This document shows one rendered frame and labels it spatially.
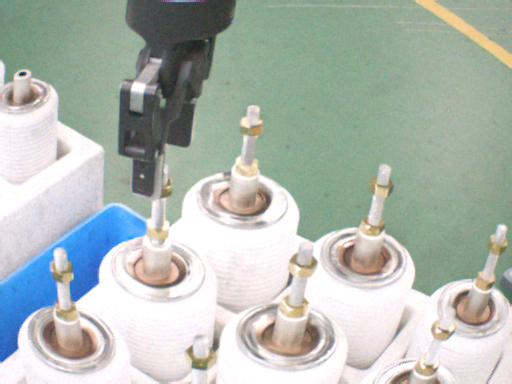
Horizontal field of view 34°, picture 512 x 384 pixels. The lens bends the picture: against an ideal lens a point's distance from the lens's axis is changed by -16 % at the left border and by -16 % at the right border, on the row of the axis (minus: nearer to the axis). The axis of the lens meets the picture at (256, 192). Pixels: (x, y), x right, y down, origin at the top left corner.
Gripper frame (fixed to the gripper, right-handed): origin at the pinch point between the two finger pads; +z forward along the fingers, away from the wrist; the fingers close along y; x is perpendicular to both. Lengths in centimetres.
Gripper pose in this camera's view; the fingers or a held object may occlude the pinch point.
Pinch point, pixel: (162, 153)
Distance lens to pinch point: 67.0
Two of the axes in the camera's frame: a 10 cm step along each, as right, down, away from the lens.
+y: 2.5, -5.4, 8.0
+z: -1.1, 8.1, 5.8
